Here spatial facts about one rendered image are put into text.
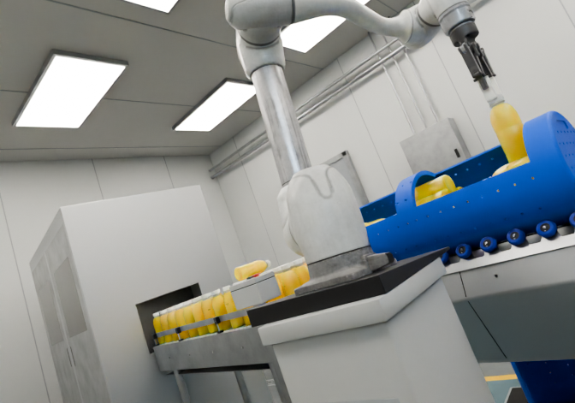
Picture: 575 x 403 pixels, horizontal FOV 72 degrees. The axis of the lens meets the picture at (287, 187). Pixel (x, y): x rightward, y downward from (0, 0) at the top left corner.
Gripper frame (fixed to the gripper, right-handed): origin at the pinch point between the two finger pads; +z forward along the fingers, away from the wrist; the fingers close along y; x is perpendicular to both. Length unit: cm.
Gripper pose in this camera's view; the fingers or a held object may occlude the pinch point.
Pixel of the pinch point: (490, 90)
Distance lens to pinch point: 129.4
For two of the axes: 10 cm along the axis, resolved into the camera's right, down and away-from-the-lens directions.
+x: -6.0, 3.5, 7.2
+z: 3.4, 9.3, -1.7
